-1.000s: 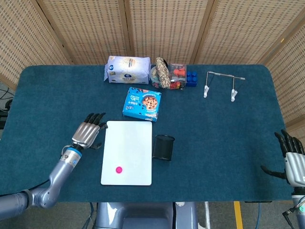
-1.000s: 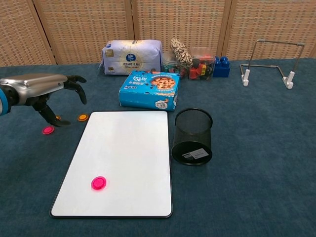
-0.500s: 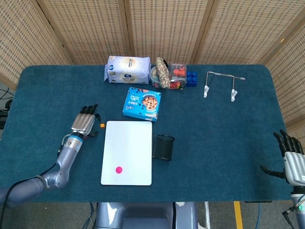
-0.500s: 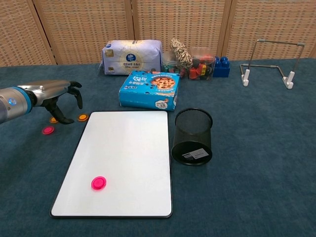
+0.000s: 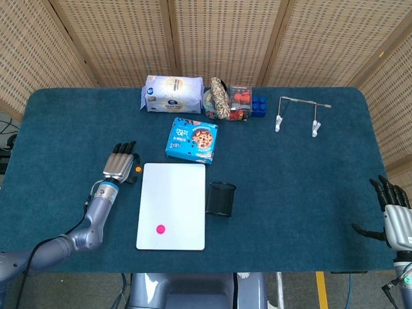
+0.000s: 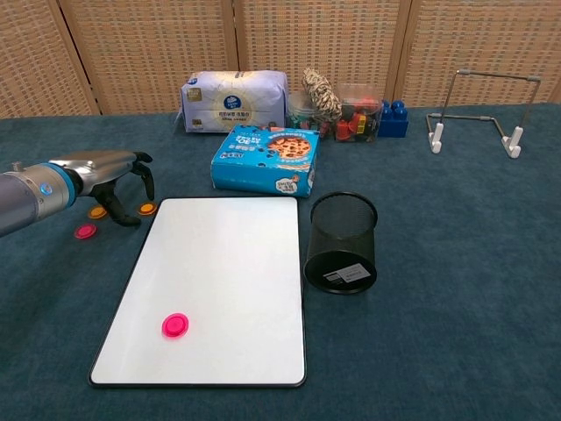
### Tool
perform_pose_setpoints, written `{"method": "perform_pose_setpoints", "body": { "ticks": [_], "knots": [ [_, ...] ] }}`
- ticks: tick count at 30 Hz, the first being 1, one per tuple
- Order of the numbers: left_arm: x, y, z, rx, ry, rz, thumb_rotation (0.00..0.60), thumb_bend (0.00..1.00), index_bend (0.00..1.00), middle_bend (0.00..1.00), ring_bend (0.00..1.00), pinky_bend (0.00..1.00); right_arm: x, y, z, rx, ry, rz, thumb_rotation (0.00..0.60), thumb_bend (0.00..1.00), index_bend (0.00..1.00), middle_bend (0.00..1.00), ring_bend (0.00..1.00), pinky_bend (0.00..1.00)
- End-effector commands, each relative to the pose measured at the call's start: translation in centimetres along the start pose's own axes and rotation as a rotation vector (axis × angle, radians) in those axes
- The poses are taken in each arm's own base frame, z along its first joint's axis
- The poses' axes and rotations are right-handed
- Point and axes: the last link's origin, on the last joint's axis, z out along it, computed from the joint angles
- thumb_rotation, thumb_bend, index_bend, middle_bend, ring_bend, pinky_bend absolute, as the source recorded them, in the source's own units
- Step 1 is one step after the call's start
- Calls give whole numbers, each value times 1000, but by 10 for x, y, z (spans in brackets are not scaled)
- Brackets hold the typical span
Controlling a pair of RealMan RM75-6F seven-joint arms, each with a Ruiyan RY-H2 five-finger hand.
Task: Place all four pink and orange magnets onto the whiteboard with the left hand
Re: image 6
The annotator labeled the white blue snack bag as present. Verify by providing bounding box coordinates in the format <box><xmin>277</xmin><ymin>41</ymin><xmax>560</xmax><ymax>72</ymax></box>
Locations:
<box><xmin>174</xmin><ymin>69</ymin><xmax>289</xmax><ymax>134</ymax></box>

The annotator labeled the blue cookie box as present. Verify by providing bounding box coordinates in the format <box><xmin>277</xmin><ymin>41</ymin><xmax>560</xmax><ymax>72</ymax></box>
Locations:
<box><xmin>209</xmin><ymin>124</ymin><xmax>320</xmax><ymax>198</ymax></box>

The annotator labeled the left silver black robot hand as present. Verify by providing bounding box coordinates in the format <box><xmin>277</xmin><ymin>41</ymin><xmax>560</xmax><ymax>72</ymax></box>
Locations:
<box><xmin>47</xmin><ymin>150</ymin><xmax>156</xmax><ymax>227</ymax></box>

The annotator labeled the woven folding screen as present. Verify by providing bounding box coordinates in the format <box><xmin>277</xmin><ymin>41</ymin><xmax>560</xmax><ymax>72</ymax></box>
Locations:
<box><xmin>0</xmin><ymin>0</ymin><xmax>561</xmax><ymax>120</ymax></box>

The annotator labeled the white rectangular board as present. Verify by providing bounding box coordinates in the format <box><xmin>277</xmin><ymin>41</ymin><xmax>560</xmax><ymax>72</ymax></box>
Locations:
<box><xmin>88</xmin><ymin>196</ymin><xmax>308</xmax><ymax>389</ymax></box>

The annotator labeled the blue building block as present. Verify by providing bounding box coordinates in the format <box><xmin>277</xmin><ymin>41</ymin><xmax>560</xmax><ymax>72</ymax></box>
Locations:
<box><xmin>378</xmin><ymin>99</ymin><xmax>410</xmax><ymax>139</ymax></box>

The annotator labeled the blue felt table cover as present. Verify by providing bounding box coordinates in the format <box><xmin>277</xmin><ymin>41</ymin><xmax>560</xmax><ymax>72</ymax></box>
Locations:
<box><xmin>0</xmin><ymin>102</ymin><xmax>561</xmax><ymax>421</ymax></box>

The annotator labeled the braided rope bundle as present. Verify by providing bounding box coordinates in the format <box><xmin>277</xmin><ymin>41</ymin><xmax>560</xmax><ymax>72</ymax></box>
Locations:
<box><xmin>302</xmin><ymin>68</ymin><xmax>343</xmax><ymax>125</ymax></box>

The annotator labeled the black mesh pen holder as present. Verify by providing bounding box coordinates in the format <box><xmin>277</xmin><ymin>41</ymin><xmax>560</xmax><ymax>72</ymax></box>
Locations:
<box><xmin>303</xmin><ymin>191</ymin><xmax>379</xmax><ymax>296</ymax></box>

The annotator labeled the clear box of red pieces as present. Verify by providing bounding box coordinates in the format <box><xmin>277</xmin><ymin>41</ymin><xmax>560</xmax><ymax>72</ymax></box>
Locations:
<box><xmin>334</xmin><ymin>82</ymin><xmax>383</xmax><ymax>144</ymax></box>

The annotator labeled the clear round jar of clips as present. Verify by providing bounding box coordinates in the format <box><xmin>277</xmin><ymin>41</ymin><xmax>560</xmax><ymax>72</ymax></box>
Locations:
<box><xmin>286</xmin><ymin>92</ymin><xmax>328</xmax><ymax>141</ymax></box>

